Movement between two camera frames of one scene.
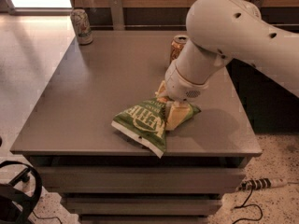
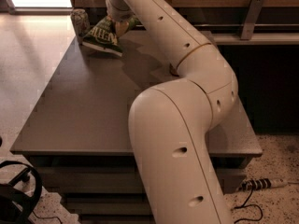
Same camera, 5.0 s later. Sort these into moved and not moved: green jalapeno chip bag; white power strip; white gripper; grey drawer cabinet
Moved: green jalapeno chip bag; white gripper
Not moved: grey drawer cabinet; white power strip
